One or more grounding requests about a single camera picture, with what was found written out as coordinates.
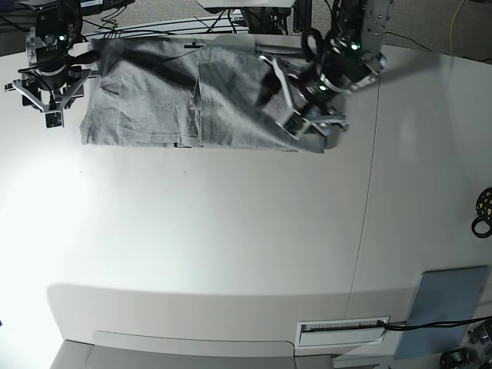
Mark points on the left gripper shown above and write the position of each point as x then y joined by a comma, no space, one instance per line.
337,64

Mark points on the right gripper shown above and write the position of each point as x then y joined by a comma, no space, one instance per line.
53,88

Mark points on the grey T-shirt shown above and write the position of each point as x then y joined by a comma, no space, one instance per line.
159,93

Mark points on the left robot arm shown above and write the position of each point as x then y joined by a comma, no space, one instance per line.
356,18

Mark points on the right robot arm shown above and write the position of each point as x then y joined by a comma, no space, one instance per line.
53,33

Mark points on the black yellow patterned object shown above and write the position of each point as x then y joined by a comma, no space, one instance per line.
484,206

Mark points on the blue-grey pad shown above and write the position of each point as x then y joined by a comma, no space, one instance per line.
445,295

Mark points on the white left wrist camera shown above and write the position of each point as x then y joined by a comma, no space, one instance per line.
296,126

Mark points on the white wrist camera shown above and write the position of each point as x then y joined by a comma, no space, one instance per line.
296,126
54,119

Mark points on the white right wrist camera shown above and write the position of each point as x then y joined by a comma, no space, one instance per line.
54,119

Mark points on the black frame post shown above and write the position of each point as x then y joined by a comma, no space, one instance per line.
302,15

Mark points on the black ring object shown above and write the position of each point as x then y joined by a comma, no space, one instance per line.
481,228

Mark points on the white cable grommet slot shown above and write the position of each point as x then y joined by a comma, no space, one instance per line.
341,333

